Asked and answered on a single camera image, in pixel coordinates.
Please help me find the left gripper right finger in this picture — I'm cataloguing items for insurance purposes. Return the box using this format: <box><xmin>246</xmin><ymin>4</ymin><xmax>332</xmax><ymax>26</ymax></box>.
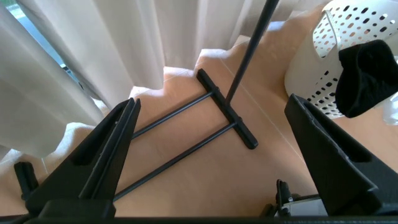
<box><xmin>284</xmin><ymin>93</ymin><xmax>398</xmax><ymax>217</ymax></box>

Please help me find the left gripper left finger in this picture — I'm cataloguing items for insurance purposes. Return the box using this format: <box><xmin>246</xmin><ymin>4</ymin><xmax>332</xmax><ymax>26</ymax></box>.
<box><xmin>25</xmin><ymin>98</ymin><xmax>142</xmax><ymax>218</ymax></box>

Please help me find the black garment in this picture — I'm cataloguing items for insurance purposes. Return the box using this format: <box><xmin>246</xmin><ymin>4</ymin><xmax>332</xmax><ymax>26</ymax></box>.
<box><xmin>335</xmin><ymin>39</ymin><xmax>398</xmax><ymax>119</ymax></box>

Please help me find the white laundry basket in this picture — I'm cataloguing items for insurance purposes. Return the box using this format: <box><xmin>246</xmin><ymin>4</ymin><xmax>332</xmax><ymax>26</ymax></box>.
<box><xmin>284</xmin><ymin>0</ymin><xmax>398</xmax><ymax>121</ymax></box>

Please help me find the black clothes rack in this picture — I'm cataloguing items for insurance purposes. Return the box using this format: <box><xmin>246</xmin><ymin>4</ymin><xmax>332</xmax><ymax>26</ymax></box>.
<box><xmin>14</xmin><ymin>0</ymin><xmax>280</xmax><ymax>202</ymax></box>

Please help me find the white garment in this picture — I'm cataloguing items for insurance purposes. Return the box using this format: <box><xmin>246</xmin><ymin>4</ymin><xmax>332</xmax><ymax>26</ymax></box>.
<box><xmin>381</xmin><ymin>55</ymin><xmax>398</xmax><ymax>126</ymax></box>

